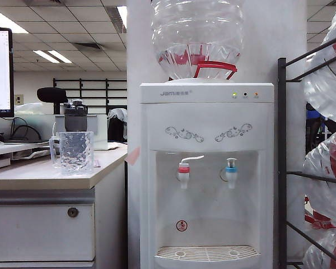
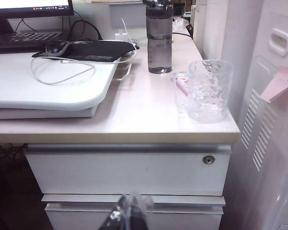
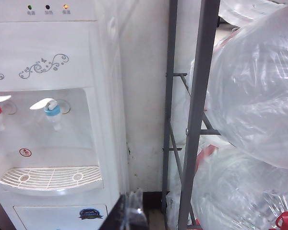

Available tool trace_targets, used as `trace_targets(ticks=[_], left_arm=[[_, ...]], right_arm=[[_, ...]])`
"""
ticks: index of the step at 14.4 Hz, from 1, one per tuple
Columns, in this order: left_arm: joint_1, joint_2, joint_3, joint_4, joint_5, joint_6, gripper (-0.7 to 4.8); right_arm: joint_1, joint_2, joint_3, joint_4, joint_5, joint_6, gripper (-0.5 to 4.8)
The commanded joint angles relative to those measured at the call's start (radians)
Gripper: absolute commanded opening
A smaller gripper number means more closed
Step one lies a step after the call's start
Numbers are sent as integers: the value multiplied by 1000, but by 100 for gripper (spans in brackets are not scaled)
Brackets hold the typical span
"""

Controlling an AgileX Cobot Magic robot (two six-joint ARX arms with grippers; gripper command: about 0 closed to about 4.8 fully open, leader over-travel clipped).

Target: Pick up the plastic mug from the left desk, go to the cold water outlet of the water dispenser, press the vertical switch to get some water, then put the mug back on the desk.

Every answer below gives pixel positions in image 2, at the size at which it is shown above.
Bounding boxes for black desk cable bundle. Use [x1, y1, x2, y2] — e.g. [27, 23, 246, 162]
[69, 19, 104, 41]

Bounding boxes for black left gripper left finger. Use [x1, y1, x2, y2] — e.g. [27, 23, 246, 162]
[98, 193, 133, 230]

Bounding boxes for black mouse pad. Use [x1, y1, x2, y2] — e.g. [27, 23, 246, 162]
[32, 39, 140, 64]

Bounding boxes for white charging cable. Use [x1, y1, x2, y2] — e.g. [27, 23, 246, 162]
[30, 46, 138, 86]

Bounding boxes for white desk riser tray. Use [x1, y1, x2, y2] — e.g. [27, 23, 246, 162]
[0, 51, 132, 120]

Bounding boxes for black computer monitor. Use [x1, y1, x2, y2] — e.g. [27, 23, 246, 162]
[0, 0, 74, 34]

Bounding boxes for pink sticky note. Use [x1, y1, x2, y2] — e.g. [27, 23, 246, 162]
[260, 66, 288, 104]

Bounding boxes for clear textured plastic mug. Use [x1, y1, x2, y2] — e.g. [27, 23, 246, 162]
[173, 59, 233, 124]

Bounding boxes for white power adapter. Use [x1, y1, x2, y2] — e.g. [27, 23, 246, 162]
[114, 28, 131, 43]

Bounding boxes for round metal drawer lock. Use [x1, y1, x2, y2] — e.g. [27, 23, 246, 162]
[202, 155, 216, 165]

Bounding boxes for grey computer mouse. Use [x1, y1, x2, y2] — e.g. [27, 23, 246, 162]
[45, 40, 72, 58]

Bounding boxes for clear plastic bag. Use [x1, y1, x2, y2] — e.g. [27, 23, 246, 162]
[172, 16, 190, 33]

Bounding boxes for grey partition panel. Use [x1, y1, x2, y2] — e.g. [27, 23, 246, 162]
[109, 2, 147, 29]

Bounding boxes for grey translucent water bottle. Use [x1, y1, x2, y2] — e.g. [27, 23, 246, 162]
[143, 0, 173, 75]

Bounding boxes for pink printed card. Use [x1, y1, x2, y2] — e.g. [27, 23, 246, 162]
[170, 77, 191, 97]

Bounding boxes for black keyboard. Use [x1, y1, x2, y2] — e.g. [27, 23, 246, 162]
[0, 31, 63, 55]

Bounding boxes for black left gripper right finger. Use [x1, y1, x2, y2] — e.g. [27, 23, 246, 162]
[131, 191, 155, 230]

